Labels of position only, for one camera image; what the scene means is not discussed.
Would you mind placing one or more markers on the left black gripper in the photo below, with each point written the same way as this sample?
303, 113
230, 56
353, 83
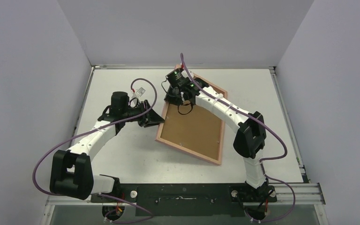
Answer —
153, 118

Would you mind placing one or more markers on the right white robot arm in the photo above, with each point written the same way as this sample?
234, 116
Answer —
250, 134

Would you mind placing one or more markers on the brown cardboard backing board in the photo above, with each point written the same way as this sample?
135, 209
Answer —
192, 127

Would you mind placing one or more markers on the aluminium rail front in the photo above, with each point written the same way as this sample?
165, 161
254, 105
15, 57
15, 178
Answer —
297, 204

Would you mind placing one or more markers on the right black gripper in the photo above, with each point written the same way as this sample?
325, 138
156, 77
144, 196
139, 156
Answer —
174, 94

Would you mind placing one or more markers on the pink wooden picture frame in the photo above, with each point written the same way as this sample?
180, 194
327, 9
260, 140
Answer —
195, 127

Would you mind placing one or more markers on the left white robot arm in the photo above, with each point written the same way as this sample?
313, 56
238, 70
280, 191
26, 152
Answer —
72, 173

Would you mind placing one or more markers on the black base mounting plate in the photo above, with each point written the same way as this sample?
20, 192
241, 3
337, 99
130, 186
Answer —
198, 199

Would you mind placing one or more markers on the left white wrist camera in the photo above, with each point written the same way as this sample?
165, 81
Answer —
138, 93

